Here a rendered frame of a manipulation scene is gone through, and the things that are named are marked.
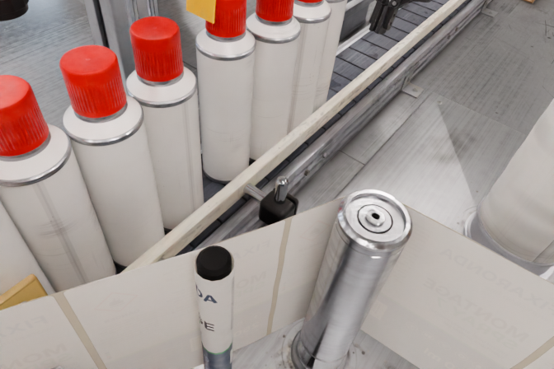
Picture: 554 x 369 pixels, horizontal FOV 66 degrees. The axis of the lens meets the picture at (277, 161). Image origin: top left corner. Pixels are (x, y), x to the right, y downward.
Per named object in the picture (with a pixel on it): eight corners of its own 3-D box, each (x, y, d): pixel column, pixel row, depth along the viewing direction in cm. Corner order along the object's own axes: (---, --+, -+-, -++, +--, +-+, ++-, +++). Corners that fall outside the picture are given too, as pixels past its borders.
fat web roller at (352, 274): (326, 397, 33) (396, 273, 19) (279, 357, 34) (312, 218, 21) (356, 350, 35) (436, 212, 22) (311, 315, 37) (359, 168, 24)
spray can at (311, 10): (305, 146, 52) (336, -24, 37) (263, 137, 52) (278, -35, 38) (312, 119, 55) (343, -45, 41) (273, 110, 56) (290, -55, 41)
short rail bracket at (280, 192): (274, 268, 46) (285, 197, 37) (253, 252, 47) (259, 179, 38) (293, 248, 48) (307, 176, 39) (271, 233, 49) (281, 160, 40)
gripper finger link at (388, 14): (392, -15, 59) (373, 32, 62) (413, -8, 58) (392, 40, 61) (400, -14, 62) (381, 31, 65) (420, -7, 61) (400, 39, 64)
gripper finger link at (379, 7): (371, -23, 61) (353, 24, 64) (391, -16, 59) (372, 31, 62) (379, -22, 63) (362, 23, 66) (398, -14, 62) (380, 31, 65)
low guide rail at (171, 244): (84, 334, 33) (77, 324, 32) (74, 324, 33) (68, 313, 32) (505, -36, 96) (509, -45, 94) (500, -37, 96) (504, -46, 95)
